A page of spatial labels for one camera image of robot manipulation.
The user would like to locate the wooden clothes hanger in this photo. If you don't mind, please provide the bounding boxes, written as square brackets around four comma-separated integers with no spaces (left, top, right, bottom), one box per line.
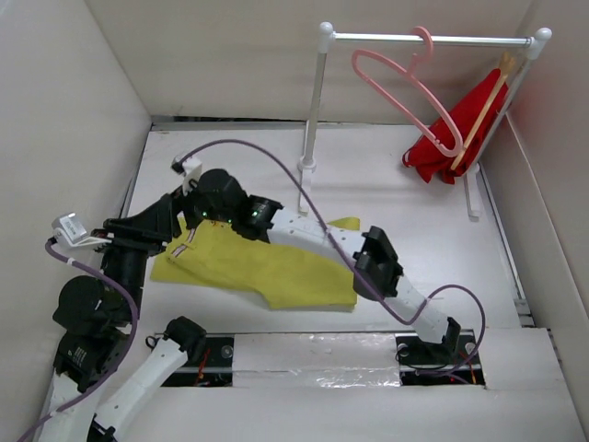
[451,52,515,170]

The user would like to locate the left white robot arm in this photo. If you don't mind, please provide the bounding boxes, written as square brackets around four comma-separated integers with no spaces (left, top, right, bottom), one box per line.
[33,190,206,441]

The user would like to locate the red shorts on hanger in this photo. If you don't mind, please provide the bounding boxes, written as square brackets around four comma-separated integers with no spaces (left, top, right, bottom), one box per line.
[401,67,511,184]

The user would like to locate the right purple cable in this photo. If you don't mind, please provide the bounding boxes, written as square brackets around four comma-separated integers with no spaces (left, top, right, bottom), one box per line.
[177,139,489,374]

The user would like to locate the pink plastic clothes hanger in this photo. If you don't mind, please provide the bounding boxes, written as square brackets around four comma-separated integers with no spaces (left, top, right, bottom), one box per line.
[351,25,465,160]

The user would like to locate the yellow-green trousers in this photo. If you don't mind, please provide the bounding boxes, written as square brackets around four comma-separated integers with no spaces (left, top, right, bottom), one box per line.
[150,220,358,309]

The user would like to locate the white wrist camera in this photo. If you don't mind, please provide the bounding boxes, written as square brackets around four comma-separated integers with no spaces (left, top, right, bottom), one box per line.
[52,213,111,249]
[171,155,202,195]

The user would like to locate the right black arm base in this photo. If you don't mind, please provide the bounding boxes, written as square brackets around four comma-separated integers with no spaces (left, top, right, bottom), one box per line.
[395,330,486,387]

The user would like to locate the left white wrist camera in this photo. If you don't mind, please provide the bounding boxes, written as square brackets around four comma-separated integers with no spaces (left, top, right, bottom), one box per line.
[52,213,111,249]

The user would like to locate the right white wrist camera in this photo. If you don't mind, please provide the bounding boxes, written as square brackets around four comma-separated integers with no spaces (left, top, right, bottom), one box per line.
[171,155,202,195]

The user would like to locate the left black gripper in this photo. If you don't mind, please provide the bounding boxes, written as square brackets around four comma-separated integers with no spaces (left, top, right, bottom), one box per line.
[94,193,176,319]

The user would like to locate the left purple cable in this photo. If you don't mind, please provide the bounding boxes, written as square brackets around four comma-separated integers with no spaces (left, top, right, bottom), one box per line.
[17,237,140,442]

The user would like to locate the white metal clothes rack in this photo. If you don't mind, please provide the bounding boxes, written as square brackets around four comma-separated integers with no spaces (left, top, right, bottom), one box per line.
[298,22,553,215]

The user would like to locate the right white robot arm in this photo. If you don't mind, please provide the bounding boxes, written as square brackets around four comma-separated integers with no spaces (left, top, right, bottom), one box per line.
[167,169,461,363]

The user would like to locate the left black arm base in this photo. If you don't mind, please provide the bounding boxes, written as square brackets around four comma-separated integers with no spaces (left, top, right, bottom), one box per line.
[163,334,235,388]

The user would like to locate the purple cable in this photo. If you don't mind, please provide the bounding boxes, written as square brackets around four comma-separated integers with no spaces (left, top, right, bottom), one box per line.
[177,139,489,374]
[17,237,140,442]

